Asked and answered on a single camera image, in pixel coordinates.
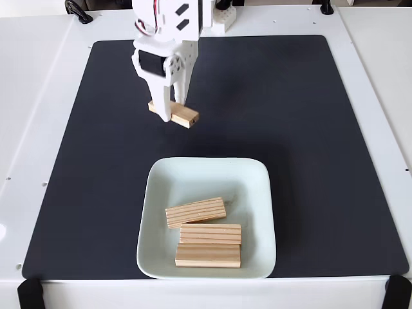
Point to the wooden block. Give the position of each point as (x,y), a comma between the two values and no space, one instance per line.
(185,116)
(210,234)
(207,257)
(196,212)

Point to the white square plate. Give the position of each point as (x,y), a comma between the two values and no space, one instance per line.
(193,180)

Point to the black table clamp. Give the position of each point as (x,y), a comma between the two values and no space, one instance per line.
(326,8)
(78,11)

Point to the black rubber mat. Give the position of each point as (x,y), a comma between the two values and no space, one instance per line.
(96,161)

